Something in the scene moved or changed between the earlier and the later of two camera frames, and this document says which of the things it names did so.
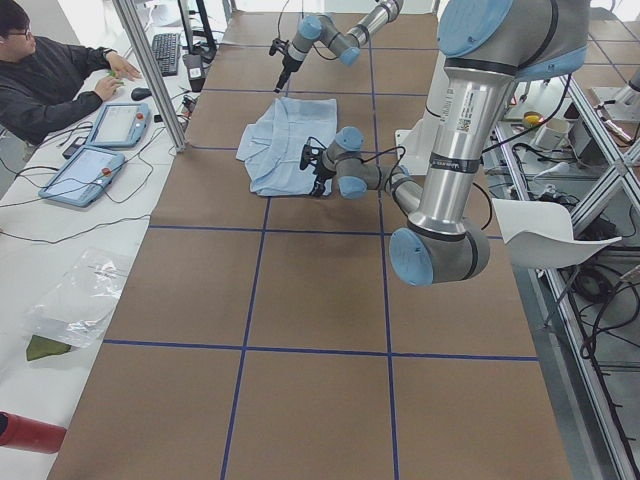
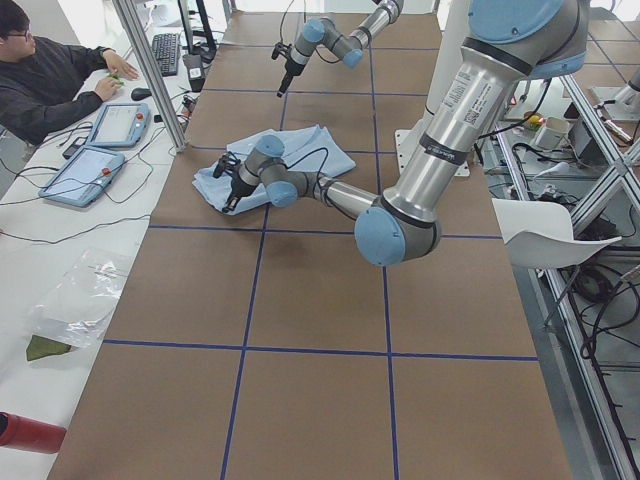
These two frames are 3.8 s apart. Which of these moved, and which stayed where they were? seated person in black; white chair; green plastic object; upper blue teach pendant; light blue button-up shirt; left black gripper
Moved: left black gripper; light blue button-up shirt
Stayed: white chair; green plastic object; upper blue teach pendant; seated person in black
